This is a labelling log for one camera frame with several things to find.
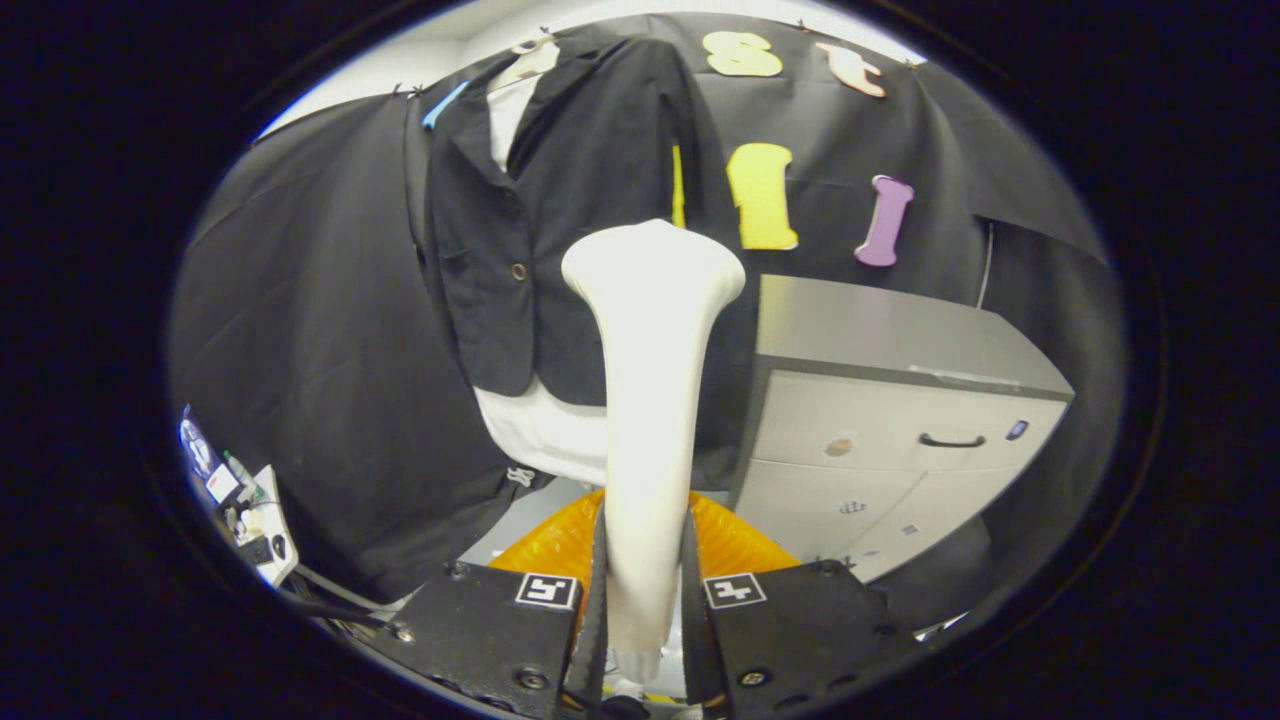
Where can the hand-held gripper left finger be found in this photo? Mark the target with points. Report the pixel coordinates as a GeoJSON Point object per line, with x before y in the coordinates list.
{"type": "Point", "coordinates": [590, 620]}

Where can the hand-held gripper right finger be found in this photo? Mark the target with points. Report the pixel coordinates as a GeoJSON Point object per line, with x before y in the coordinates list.
{"type": "Point", "coordinates": [697, 620]}

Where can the white shirt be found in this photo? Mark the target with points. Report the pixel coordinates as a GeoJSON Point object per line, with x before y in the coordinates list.
{"type": "Point", "coordinates": [545, 430]}

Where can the white garment steamer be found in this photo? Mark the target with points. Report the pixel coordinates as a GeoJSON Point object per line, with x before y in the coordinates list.
{"type": "Point", "coordinates": [650, 400]}

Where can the black suit jacket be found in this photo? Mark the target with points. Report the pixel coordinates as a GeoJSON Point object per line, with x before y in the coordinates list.
{"type": "Point", "coordinates": [590, 180]}

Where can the cream clothes hanger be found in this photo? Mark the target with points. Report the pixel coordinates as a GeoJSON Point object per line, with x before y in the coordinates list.
{"type": "Point", "coordinates": [530, 62]}

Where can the black computer mouse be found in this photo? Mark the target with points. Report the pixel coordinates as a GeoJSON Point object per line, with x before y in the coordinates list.
{"type": "Point", "coordinates": [279, 548]}

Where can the white side desk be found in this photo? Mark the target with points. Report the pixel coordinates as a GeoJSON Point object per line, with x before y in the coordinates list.
{"type": "Point", "coordinates": [275, 500]}

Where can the grey cabinet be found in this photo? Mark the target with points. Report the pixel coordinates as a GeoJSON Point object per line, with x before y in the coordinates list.
{"type": "Point", "coordinates": [880, 330]}

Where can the clear plastic bottle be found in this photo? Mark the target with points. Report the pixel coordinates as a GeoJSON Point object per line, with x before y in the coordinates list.
{"type": "Point", "coordinates": [240, 475]}

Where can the black backdrop cloth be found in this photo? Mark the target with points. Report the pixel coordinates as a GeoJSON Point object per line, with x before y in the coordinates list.
{"type": "Point", "coordinates": [320, 330]}

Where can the computer monitor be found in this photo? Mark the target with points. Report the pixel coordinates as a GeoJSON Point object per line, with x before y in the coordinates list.
{"type": "Point", "coordinates": [195, 450]}

